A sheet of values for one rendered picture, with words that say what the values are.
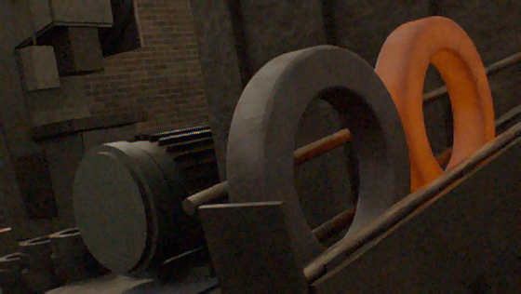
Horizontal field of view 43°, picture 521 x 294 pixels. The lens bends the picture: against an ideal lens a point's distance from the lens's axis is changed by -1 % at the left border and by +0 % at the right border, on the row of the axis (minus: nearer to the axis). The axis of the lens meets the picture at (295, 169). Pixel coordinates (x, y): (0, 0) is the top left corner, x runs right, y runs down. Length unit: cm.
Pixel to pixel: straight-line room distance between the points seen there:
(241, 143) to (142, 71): 775
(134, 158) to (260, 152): 144
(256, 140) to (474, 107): 33
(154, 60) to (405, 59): 778
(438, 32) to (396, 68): 7
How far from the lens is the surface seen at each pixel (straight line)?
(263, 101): 43
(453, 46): 65
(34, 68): 499
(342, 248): 44
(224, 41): 136
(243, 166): 42
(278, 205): 40
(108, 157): 189
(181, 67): 857
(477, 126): 69
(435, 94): 75
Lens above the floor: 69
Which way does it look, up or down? 5 degrees down
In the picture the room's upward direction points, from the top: 10 degrees counter-clockwise
